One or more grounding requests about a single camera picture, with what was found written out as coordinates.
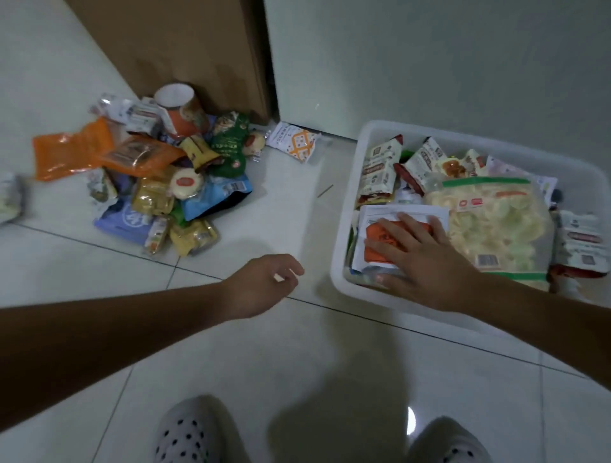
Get grey patterned packet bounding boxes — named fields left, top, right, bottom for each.
left=85, top=169, right=118, bottom=202

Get blue snack packet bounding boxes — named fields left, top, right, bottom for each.
left=181, top=174, right=253, bottom=221

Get small orange green packet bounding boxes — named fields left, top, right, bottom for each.
left=143, top=217, right=173, bottom=257

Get white packet with orange label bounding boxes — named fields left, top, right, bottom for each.
left=351, top=205, right=451, bottom=281

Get round bun in clear wrapper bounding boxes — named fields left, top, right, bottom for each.
left=243, top=132, right=267, bottom=156

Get beige snack packet brown band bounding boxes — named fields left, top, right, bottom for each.
left=403, top=137, right=449, bottom=184
left=365, top=135, right=404, bottom=169
left=355, top=163, right=397, bottom=210

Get white crumpled packet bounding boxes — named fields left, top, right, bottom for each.
left=97, top=93, right=164, bottom=137

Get round white pastry red label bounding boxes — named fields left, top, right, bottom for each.
left=170, top=167, right=204, bottom=199

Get person's left hand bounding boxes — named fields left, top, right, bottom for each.
left=223, top=254, right=305, bottom=320

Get green snack packet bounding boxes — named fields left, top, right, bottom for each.
left=210, top=112, right=252, bottom=180

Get clear zip bag pale snacks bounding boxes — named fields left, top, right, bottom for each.
left=424, top=176, right=557, bottom=288

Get person's left white clog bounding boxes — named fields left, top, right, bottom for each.
left=154, top=396, right=235, bottom=463

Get person's right white clog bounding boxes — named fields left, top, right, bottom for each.
left=407, top=416, right=492, bottom=463

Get orange paper cup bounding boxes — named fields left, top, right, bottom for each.
left=153, top=83, right=211, bottom=140

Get white packet with pastry picture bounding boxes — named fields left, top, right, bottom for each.
left=437, top=149, right=488, bottom=180

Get person's left forearm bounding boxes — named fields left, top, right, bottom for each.
left=0, top=281, right=230, bottom=413

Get white plastic storage bin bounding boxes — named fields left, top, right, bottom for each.
left=330, top=120, right=611, bottom=342

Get white pouch with red label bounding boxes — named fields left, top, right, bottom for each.
left=550, top=210, right=611, bottom=280

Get small brown gold packet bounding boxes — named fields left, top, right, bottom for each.
left=180, top=135, right=223, bottom=170

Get gold snack packet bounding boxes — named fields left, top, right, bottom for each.
left=131, top=177, right=177, bottom=217

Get person's right hand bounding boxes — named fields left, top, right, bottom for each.
left=364, top=213, right=484, bottom=314

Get lavender blue packet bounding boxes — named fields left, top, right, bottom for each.
left=94, top=197, right=159, bottom=245

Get blurred pale packet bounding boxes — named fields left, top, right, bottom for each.
left=0, top=171, right=31, bottom=226

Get person's white clog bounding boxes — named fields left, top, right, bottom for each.
left=154, top=396, right=235, bottom=463
left=407, top=416, right=492, bottom=463

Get yellow snack packet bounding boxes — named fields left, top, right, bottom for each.
left=169, top=219, right=221, bottom=258

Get orange brown snack packet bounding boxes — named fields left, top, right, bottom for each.
left=95, top=135, right=187, bottom=178

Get white packet orange lattice print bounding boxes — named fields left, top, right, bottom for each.
left=265, top=121, right=322, bottom=164

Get person's right forearm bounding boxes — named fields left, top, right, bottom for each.
left=456, top=274, right=611, bottom=382

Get plain orange plastic packet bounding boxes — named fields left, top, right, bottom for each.
left=32, top=117, right=116, bottom=182

